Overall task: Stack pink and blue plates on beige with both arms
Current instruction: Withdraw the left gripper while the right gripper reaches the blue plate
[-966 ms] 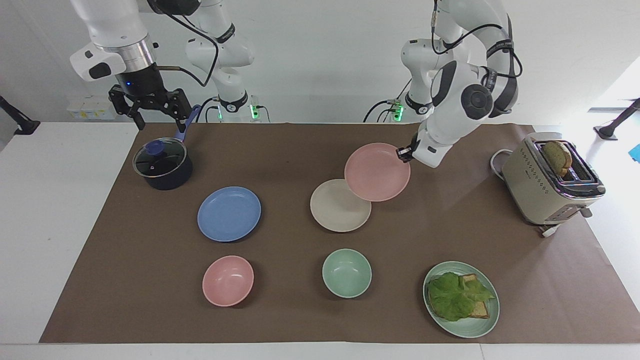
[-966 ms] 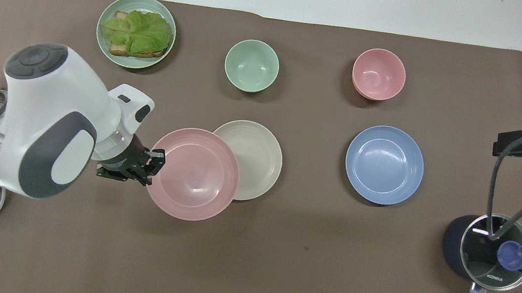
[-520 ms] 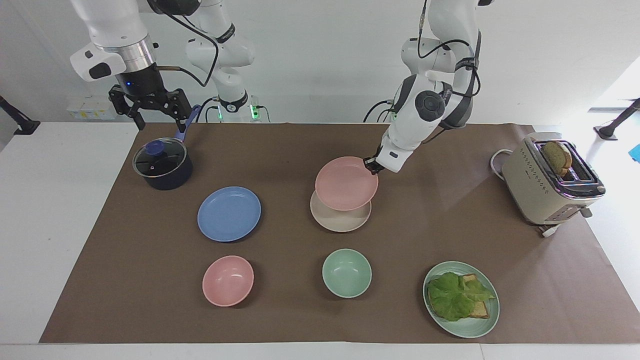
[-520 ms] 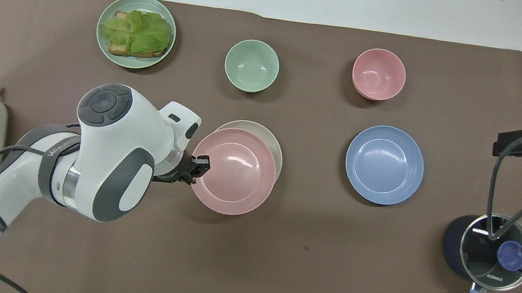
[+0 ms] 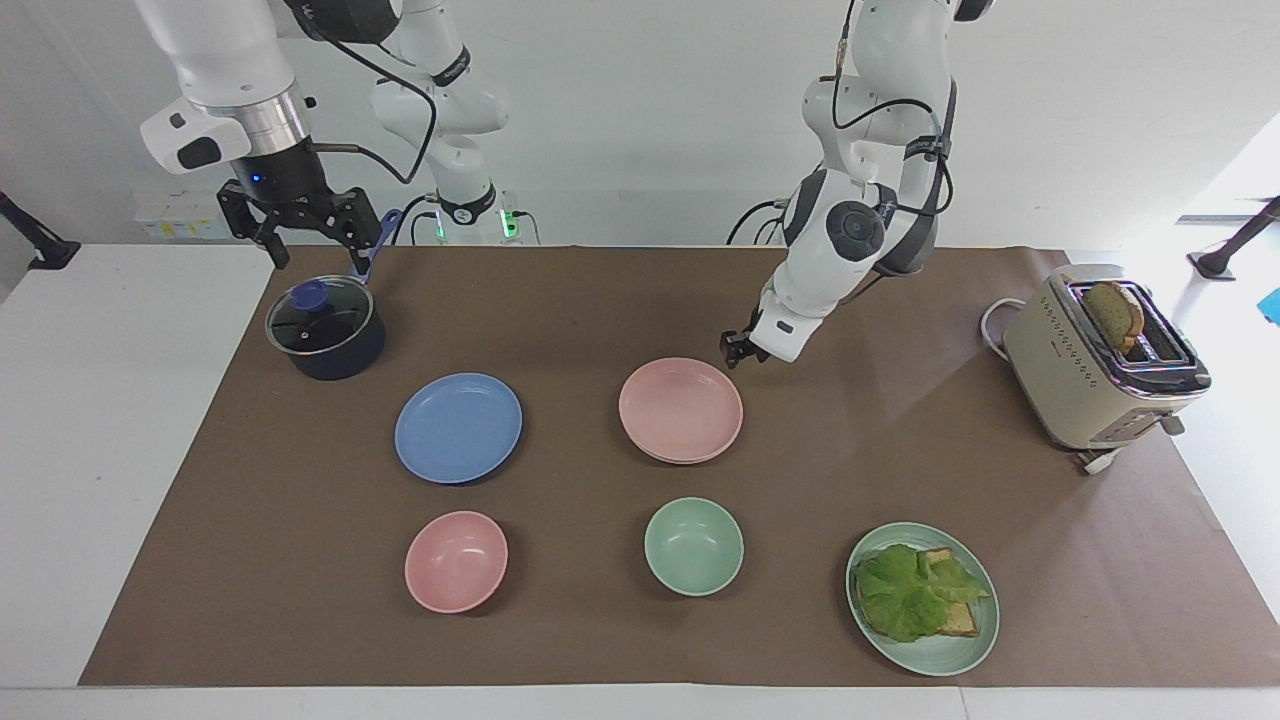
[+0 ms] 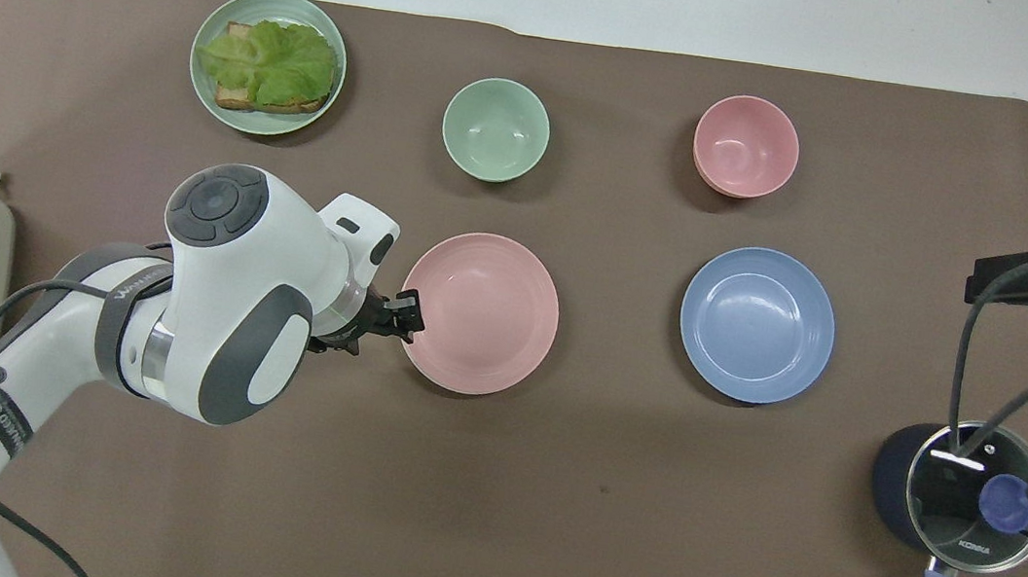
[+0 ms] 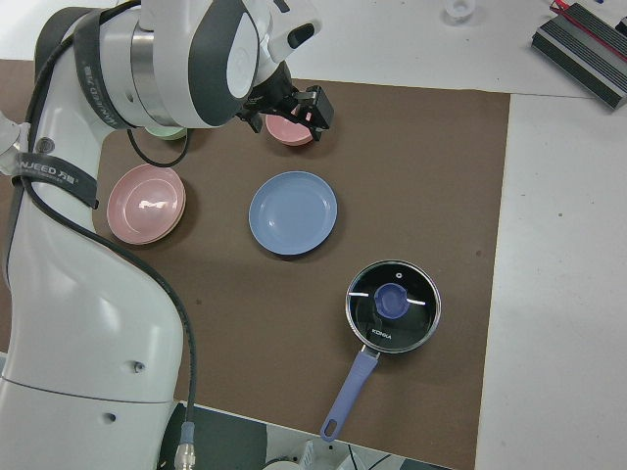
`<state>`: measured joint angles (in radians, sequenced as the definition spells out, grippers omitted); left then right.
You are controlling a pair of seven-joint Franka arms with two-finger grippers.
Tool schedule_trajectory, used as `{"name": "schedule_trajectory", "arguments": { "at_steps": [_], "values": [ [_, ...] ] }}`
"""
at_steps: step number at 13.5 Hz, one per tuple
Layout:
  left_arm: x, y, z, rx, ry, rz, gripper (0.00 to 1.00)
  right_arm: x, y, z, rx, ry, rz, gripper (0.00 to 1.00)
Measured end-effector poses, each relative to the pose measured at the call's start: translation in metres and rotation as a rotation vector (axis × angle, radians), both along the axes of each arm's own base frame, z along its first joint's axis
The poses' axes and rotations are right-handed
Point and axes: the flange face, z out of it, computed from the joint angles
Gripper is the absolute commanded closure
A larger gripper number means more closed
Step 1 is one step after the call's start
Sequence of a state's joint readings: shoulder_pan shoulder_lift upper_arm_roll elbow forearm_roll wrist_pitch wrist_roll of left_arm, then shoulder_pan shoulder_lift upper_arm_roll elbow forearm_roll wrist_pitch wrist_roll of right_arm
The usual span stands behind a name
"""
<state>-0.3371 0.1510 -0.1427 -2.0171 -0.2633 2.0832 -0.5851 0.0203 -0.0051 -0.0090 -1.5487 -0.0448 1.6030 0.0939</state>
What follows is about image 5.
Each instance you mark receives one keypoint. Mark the black stand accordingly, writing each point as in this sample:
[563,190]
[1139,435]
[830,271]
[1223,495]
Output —
[40,245]
[1225,252]

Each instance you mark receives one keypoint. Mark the toast slice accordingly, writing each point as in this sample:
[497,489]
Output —
[962,620]

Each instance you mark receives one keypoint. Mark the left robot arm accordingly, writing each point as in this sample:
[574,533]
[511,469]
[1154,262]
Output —
[880,150]

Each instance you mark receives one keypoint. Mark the glass lid with blue knob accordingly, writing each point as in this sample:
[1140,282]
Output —
[318,318]

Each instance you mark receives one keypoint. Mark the beige toaster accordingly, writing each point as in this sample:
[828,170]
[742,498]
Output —
[1070,380]

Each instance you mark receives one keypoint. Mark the bread slice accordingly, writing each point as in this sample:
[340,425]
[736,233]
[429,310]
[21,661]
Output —
[1112,312]

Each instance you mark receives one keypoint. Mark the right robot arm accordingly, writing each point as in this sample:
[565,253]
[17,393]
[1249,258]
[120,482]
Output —
[230,60]

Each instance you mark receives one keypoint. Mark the green bowl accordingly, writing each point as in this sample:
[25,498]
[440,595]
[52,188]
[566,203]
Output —
[693,545]

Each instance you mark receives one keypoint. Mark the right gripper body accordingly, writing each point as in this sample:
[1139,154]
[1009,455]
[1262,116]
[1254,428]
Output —
[285,175]

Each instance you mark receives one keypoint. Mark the green lettuce leaf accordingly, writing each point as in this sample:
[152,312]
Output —
[910,595]

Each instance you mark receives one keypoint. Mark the blue plate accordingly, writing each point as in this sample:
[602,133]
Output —
[458,428]

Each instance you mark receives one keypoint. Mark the dark blue pot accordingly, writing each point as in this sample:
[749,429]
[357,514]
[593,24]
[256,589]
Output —
[335,350]

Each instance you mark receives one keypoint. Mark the pinkish beige plate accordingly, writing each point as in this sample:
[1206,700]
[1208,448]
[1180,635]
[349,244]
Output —
[680,410]

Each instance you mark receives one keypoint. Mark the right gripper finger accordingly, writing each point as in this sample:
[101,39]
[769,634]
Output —
[358,220]
[245,215]

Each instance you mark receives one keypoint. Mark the green plate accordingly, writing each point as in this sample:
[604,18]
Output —
[940,655]

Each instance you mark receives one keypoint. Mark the pink bowl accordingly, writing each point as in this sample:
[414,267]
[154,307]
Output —
[456,562]

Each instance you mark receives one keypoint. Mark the white power strip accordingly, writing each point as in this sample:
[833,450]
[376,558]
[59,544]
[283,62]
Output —
[175,222]

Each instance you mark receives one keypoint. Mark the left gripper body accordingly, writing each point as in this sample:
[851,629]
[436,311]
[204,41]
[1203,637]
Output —
[754,322]

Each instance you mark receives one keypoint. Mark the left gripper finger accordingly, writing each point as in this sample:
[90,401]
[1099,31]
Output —
[735,350]

